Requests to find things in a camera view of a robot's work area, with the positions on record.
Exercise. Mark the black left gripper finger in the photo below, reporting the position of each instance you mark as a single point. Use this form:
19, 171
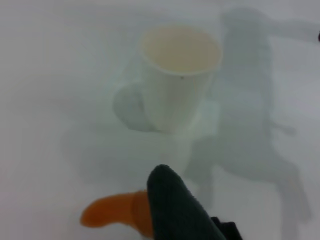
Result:
228, 231

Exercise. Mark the dark blue rag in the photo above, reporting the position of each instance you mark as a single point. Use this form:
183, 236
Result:
172, 205

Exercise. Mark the white paper cup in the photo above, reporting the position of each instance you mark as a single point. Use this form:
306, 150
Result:
175, 100

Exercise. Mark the orange liquid stain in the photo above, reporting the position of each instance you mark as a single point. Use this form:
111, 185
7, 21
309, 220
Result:
112, 212

